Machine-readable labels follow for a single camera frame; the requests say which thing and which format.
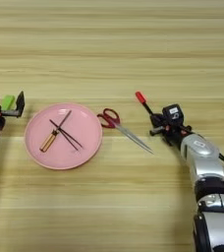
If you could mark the pink round plate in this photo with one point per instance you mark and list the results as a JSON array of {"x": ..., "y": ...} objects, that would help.
[{"x": 65, "y": 159}]

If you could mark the red and black marker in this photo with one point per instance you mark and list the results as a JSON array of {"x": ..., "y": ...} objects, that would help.
[{"x": 140, "y": 97}]

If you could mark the green rectangular block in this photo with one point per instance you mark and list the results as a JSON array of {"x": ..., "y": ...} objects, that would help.
[{"x": 7, "y": 102}]

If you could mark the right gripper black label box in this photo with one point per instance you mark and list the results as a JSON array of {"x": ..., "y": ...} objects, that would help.
[{"x": 173, "y": 114}]

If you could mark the black chopsticks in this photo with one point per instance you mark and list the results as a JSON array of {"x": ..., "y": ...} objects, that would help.
[{"x": 73, "y": 139}]

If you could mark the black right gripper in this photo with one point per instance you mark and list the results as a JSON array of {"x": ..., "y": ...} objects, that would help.
[{"x": 174, "y": 134}]

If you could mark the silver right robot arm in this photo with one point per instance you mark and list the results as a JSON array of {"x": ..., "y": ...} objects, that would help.
[{"x": 202, "y": 157}]

